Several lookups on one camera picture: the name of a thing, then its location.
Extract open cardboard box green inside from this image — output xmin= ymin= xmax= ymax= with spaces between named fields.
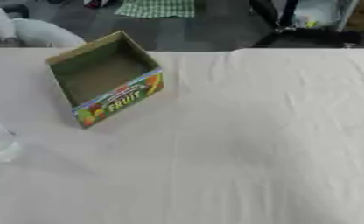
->
xmin=44 ymin=30 xmax=165 ymax=130

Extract green white checked cloth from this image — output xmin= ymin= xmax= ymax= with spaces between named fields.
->
xmin=113 ymin=0 xmax=198 ymax=19

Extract black tripod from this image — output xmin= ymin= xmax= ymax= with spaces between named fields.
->
xmin=248 ymin=0 xmax=300 ymax=32

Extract white plastic bag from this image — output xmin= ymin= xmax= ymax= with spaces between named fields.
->
xmin=293 ymin=0 xmax=359 ymax=30

